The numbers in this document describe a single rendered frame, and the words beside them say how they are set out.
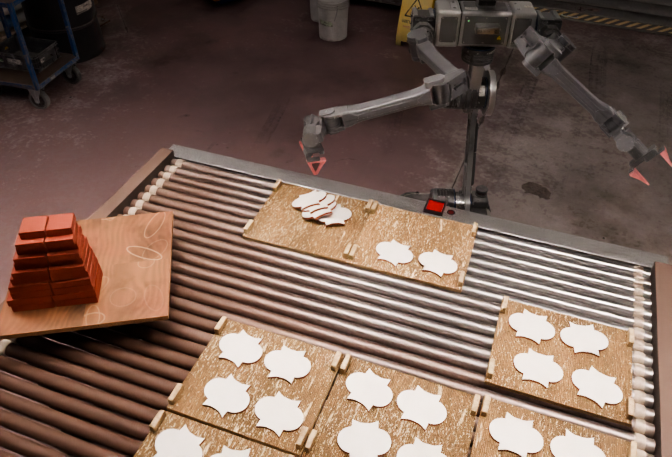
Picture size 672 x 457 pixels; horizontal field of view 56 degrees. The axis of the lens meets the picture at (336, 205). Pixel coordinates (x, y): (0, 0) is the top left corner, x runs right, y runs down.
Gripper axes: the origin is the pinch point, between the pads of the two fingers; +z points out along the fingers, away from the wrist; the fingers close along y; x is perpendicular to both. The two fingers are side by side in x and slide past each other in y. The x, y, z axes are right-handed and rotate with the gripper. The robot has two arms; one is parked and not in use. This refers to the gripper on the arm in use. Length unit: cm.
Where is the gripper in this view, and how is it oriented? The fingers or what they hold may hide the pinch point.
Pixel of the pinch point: (312, 165)
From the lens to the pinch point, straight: 230.5
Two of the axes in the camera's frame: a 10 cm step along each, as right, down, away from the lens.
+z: -0.1, 7.8, 6.3
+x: 9.7, -1.5, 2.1
